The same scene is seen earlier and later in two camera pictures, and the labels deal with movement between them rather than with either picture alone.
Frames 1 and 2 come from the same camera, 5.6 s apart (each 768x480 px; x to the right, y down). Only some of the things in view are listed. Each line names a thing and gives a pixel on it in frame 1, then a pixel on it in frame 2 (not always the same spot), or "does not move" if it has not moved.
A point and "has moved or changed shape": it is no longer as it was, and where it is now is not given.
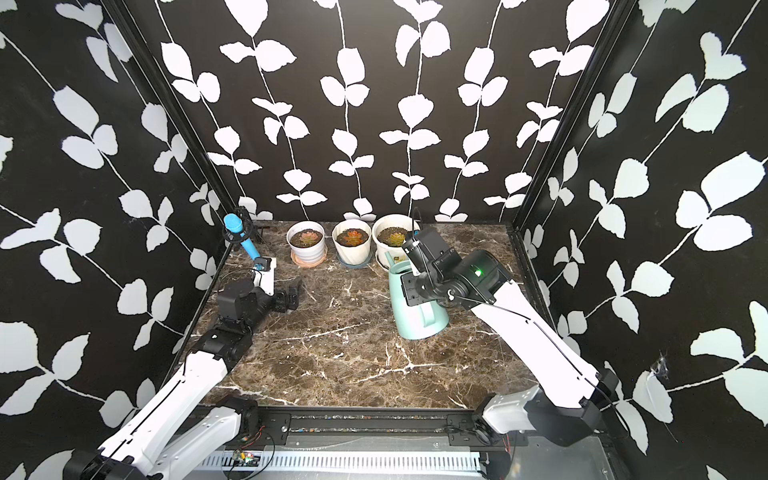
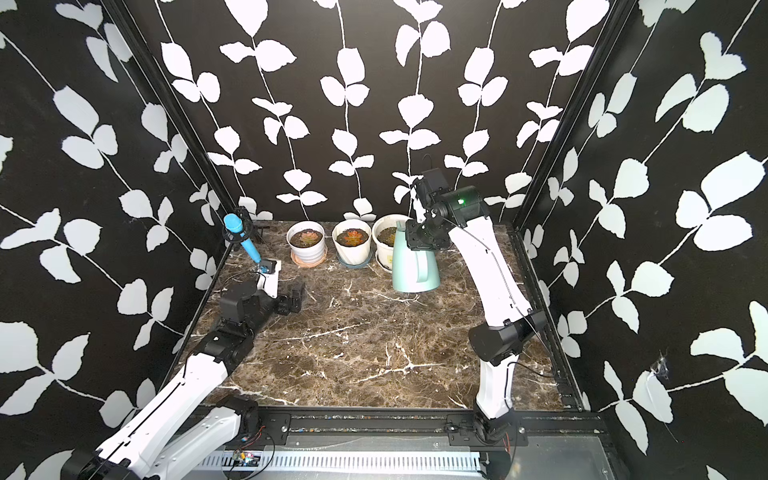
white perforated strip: [344, 461] does not move
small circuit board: [246, 458] does not move
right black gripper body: [417, 290] to [424, 236]
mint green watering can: [415, 320] has moved or changed shape
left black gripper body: [266, 304] does not move
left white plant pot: [307, 241] does not move
